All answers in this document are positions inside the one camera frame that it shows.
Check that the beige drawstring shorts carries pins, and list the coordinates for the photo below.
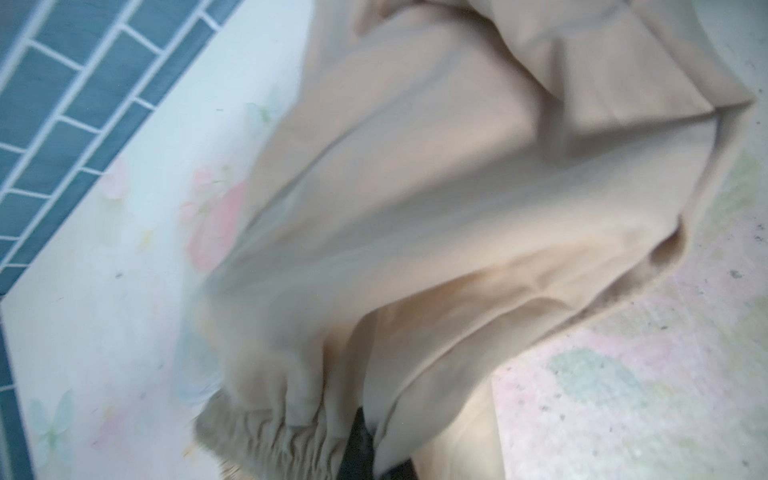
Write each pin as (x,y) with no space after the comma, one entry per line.
(457,182)

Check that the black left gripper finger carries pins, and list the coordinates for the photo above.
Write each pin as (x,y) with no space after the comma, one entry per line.
(358,458)

